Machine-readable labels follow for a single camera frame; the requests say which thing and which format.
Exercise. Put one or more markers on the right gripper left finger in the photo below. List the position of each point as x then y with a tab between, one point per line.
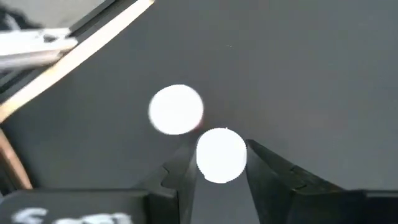
186	186

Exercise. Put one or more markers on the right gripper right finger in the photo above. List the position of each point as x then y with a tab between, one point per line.
270	186

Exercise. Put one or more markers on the white ball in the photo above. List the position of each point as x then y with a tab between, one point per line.
175	109

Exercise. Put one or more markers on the black table mat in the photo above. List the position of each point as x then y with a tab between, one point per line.
280	77

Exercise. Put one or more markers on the silver metal bracket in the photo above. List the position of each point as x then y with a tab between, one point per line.
31	43

